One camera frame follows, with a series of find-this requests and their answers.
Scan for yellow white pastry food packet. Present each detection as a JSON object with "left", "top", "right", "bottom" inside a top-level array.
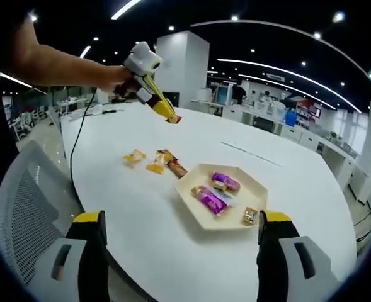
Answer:
[{"left": 122, "top": 148, "right": 147, "bottom": 167}]

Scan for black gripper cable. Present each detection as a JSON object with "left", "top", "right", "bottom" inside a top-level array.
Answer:
[{"left": 67, "top": 87, "right": 98, "bottom": 184}]

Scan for light blue screen panel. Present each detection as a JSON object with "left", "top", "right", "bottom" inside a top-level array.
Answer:
[{"left": 215, "top": 84, "right": 232, "bottom": 104}]

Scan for brown chocolate bar wrapper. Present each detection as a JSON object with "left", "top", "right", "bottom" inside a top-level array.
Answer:
[{"left": 166, "top": 159, "right": 188, "bottom": 181}]

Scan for straight ceiling light bar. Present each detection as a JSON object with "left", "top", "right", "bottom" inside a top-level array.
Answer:
[{"left": 111, "top": 0, "right": 142, "bottom": 20}]

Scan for red wall display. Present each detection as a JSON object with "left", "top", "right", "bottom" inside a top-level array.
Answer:
[{"left": 297, "top": 99, "right": 323, "bottom": 119}]

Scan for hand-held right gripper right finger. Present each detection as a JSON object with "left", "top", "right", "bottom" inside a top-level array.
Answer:
[{"left": 256, "top": 210, "right": 340, "bottom": 302}]

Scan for purple food packet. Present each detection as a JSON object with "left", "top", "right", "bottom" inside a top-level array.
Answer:
[
  {"left": 210, "top": 171, "right": 242, "bottom": 193},
  {"left": 190, "top": 185, "right": 229, "bottom": 217}
]

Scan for person's left hand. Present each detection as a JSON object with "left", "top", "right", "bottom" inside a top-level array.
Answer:
[{"left": 105, "top": 66, "right": 142, "bottom": 99}]

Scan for yellow round pastry food packet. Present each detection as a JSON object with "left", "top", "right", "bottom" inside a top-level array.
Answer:
[{"left": 146, "top": 150, "right": 170, "bottom": 176}]

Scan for row of white office chairs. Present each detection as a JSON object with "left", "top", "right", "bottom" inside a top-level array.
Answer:
[{"left": 8, "top": 103, "right": 60, "bottom": 141}]

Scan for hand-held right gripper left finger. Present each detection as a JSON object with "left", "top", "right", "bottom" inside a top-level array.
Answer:
[{"left": 24, "top": 210, "right": 110, "bottom": 302}]

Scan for cream hexagonal container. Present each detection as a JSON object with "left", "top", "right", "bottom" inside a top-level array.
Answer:
[{"left": 174, "top": 162, "right": 270, "bottom": 230}]

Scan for pale yellow food tongs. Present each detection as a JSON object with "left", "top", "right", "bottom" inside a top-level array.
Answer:
[{"left": 143, "top": 74, "right": 181, "bottom": 125}]

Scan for white cabinet row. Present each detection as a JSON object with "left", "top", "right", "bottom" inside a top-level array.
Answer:
[{"left": 191, "top": 99, "right": 370, "bottom": 202}]

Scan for grey mesh office chair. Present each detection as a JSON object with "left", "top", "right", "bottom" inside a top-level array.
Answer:
[{"left": 0, "top": 139, "right": 148, "bottom": 302}]

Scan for small gold food candy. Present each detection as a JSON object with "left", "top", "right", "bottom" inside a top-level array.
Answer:
[{"left": 242, "top": 206, "right": 259, "bottom": 227}]

